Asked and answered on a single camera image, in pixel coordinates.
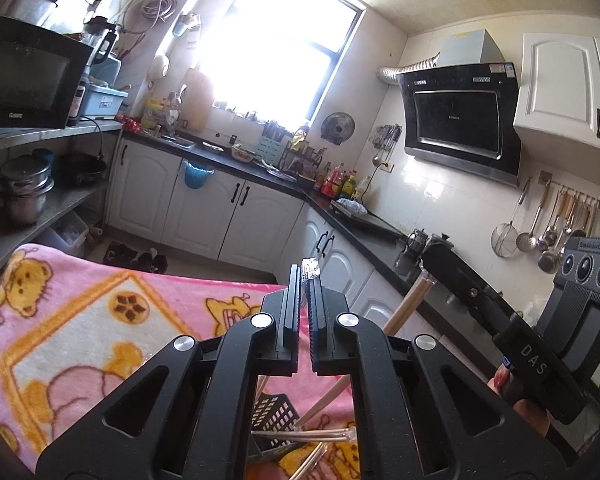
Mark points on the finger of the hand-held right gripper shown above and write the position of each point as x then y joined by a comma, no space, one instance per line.
460,280

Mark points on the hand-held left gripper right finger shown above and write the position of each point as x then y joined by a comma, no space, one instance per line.
321,320

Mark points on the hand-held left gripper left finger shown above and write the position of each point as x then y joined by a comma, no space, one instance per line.
290,310

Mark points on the grey perforated utensil holder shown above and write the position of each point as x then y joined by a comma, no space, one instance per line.
275,415

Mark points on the row of hanging cooking utensils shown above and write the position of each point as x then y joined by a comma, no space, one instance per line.
560,230

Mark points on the person's right hand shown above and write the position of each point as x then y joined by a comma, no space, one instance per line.
527,412

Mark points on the steel teapot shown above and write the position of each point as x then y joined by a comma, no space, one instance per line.
416,242

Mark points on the hanging steel ladle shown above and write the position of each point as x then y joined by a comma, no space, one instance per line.
526,241

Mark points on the white lower kitchen cabinets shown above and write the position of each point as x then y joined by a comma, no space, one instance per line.
200,210

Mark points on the row of condiment bottles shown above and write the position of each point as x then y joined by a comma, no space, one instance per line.
342,185

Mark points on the dark shoe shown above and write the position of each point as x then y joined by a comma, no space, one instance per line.
120,254
152,262

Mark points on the hanging kitchen tools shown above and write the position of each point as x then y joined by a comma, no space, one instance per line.
384,140

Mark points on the blue hanging bin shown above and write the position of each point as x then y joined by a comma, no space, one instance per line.
197,177

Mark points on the patterned bowl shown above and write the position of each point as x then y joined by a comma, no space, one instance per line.
243,155

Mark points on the black range hood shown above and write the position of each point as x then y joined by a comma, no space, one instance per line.
455,115

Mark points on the pale blue knife rack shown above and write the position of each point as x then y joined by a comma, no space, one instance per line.
272,142

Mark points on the pink cartoon printed blanket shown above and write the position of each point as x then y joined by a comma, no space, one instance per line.
80,320

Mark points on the white upper kitchen cabinet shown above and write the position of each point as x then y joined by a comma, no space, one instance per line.
565,90

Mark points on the beige cutting board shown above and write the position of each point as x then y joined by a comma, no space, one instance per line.
199,105

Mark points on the clear plastic storage box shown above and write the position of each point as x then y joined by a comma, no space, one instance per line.
70,232

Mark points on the yellow carton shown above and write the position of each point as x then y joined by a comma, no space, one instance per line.
152,114

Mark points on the black wok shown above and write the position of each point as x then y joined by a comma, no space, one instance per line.
82,170

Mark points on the kitchen window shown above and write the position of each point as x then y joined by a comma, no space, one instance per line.
275,45

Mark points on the grey-blue plastic box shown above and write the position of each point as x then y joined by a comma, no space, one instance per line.
105,102

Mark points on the stacked steel pots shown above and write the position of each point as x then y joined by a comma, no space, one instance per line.
25,190

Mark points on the steel shelf rack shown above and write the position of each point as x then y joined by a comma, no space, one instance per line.
40,132

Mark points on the black blender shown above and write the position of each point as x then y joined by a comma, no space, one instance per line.
100,40

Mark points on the black microwave oven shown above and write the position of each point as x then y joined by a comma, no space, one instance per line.
25,75

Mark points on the white wall socket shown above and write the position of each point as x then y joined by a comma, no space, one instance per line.
387,167

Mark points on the round wall fan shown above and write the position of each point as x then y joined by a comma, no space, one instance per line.
337,127

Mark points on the silver vent duct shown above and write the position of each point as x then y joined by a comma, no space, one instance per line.
405,72

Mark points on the white round wall holder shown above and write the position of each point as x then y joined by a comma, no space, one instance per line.
160,66

